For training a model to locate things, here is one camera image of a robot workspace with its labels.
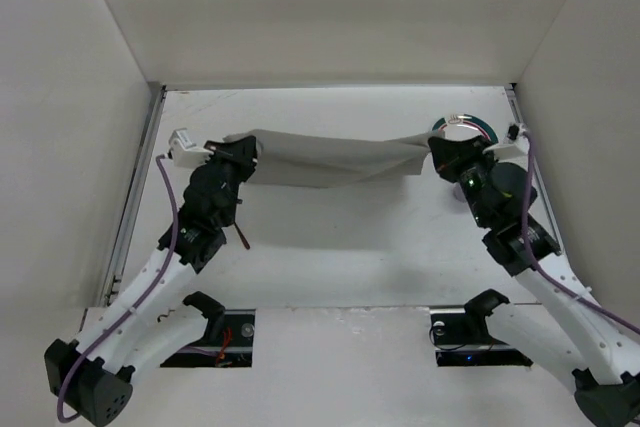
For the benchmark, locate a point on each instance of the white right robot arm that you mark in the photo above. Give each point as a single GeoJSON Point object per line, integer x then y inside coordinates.
{"type": "Point", "coordinates": [593, 358]}

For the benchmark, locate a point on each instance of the white plate green rim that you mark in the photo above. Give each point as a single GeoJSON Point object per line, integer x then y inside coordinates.
{"type": "Point", "coordinates": [461, 127]}

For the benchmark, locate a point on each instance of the grey cloth placemat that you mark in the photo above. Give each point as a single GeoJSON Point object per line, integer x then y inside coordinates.
{"type": "Point", "coordinates": [293, 160]}

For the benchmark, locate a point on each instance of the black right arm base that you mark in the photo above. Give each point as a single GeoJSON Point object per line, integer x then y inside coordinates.
{"type": "Point", "coordinates": [460, 336]}

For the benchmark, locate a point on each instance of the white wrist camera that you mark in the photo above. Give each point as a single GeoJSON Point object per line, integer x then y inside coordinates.
{"type": "Point", "coordinates": [184, 152]}
{"type": "Point", "coordinates": [515, 144]}

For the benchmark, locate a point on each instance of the lilac plastic cup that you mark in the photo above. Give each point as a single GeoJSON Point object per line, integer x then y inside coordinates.
{"type": "Point", "coordinates": [458, 194]}

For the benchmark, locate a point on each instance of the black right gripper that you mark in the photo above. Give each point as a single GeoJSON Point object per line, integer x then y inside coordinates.
{"type": "Point", "coordinates": [460, 159]}

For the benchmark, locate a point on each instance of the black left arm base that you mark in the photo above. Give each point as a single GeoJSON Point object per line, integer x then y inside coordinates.
{"type": "Point", "coordinates": [227, 341]}

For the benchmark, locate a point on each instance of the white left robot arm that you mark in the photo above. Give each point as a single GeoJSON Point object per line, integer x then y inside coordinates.
{"type": "Point", "coordinates": [94, 374]}

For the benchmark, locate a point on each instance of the brown wooden spoon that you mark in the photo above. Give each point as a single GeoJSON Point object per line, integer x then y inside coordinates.
{"type": "Point", "coordinates": [242, 237]}

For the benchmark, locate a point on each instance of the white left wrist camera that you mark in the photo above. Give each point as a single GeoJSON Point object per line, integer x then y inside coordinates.
{"type": "Point", "coordinates": [184, 152]}

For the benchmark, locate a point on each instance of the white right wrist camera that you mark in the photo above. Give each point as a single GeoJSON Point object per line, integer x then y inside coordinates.
{"type": "Point", "coordinates": [515, 144]}

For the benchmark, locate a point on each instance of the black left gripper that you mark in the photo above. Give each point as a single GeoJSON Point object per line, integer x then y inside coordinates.
{"type": "Point", "coordinates": [232, 156]}

